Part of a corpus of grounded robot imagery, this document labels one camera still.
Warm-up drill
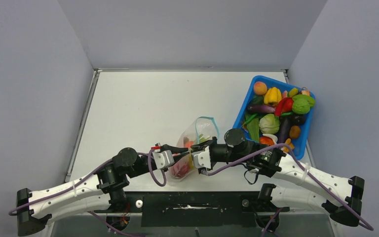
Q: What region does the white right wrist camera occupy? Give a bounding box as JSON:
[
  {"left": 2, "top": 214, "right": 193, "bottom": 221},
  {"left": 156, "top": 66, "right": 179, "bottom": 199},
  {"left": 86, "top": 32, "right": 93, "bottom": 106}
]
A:
[{"left": 191, "top": 146, "right": 213, "bottom": 173}]

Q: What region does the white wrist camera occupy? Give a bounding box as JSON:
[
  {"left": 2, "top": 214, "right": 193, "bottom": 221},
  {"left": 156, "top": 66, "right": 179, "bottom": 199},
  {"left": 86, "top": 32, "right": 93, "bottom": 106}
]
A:
[
  {"left": 152, "top": 150, "right": 175, "bottom": 169},
  {"left": 191, "top": 146, "right": 213, "bottom": 173}
]

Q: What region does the red toy apple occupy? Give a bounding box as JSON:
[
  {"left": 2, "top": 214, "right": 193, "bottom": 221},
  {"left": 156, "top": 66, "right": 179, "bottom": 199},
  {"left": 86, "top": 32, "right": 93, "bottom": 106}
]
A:
[{"left": 170, "top": 164, "right": 190, "bottom": 179}]

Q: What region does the red toy chili pepper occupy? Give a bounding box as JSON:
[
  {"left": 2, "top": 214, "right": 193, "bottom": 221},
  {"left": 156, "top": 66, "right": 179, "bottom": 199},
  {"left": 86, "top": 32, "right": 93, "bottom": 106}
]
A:
[{"left": 274, "top": 97, "right": 294, "bottom": 117}]

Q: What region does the green toy bean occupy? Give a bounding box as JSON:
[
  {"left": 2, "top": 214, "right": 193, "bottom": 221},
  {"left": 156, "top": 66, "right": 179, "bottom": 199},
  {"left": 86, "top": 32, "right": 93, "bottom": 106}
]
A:
[{"left": 242, "top": 114, "right": 258, "bottom": 126}]

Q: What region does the orange toy carrot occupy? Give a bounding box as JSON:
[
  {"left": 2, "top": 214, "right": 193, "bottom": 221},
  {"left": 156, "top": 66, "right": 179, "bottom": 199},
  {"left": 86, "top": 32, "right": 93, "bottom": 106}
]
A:
[{"left": 183, "top": 134, "right": 211, "bottom": 149}]

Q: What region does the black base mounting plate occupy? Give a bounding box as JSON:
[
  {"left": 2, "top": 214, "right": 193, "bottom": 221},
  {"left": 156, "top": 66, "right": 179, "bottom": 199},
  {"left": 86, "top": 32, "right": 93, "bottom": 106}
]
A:
[{"left": 105, "top": 191, "right": 278, "bottom": 227}]

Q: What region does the brown toy walnut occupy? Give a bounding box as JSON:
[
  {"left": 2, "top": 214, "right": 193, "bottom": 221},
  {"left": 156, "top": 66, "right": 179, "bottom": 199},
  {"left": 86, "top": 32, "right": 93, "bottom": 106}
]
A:
[{"left": 283, "top": 138, "right": 295, "bottom": 153}]

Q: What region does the pale green toy cabbage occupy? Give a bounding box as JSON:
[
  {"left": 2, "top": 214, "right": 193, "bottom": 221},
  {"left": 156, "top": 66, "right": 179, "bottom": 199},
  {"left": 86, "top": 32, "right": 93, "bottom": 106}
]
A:
[{"left": 259, "top": 114, "right": 280, "bottom": 134}]

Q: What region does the toy peach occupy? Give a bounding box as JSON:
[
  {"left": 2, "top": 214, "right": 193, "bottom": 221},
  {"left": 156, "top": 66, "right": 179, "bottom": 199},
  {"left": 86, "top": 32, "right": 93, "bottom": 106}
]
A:
[{"left": 253, "top": 81, "right": 268, "bottom": 96}]

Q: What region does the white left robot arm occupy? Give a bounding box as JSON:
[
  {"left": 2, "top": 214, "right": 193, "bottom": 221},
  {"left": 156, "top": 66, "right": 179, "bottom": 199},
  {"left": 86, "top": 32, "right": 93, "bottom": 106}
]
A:
[{"left": 9, "top": 145, "right": 190, "bottom": 237}]

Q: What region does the brown toy potato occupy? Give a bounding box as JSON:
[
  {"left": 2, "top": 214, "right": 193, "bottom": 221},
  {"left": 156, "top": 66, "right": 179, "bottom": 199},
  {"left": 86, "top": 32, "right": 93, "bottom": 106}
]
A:
[{"left": 289, "top": 125, "right": 302, "bottom": 140}]

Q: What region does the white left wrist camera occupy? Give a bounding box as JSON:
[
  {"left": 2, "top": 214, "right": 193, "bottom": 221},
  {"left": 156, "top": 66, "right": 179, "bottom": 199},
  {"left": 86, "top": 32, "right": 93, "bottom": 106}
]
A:
[{"left": 152, "top": 150, "right": 175, "bottom": 169}]

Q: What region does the dark green toy avocado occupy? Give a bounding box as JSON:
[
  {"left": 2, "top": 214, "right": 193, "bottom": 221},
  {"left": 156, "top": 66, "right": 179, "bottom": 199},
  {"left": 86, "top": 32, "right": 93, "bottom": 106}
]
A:
[{"left": 249, "top": 96, "right": 264, "bottom": 105}]

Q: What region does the clear zip top bag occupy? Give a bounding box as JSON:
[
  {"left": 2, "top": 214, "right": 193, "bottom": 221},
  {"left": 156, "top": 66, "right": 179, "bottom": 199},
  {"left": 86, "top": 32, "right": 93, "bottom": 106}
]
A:
[{"left": 167, "top": 117, "right": 220, "bottom": 183}]

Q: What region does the green bumpy toy fruit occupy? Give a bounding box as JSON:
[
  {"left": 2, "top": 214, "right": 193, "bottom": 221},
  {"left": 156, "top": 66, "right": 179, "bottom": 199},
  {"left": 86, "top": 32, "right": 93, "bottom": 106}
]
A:
[{"left": 292, "top": 94, "right": 315, "bottom": 115}]

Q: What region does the orange red toy tomato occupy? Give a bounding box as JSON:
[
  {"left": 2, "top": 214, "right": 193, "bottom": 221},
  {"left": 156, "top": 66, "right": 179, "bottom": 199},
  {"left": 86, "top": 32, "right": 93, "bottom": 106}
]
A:
[{"left": 259, "top": 136, "right": 275, "bottom": 146}]

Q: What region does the long dark purple toy eggplant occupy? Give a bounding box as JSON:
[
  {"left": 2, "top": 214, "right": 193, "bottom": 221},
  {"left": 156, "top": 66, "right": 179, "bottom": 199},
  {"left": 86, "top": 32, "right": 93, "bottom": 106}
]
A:
[{"left": 277, "top": 117, "right": 292, "bottom": 143}]

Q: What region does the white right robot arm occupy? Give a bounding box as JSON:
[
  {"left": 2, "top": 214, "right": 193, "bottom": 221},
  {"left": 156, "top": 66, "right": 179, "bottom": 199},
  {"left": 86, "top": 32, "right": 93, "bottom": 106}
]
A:
[{"left": 190, "top": 128, "right": 365, "bottom": 227}]

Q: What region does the dark purple toy plum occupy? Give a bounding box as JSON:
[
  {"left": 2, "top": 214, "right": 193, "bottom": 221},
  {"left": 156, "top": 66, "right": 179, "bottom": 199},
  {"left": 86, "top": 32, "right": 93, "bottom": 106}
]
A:
[{"left": 289, "top": 115, "right": 306, "bottom": 126}]

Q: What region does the green toy pea pod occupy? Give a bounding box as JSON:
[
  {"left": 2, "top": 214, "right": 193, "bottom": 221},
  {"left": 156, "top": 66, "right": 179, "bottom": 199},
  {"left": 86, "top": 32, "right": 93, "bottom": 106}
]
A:
[{"left": 245, "top": 118, "right": 260, "bottom": 142}]

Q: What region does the aluminium table edge rail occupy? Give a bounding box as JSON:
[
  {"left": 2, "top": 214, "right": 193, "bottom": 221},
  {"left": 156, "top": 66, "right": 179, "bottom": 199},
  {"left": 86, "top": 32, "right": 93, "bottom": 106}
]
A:
[{"left": 65, "top": 70, "right": 99, "bottom": 182}]

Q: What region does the yellow toy bell pepper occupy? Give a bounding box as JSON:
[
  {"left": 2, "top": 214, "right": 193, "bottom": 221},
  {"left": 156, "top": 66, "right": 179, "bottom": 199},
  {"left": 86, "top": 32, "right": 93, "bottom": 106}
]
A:
[{"left": 264, "top": 87, "right": 282, "bottom": 106}]

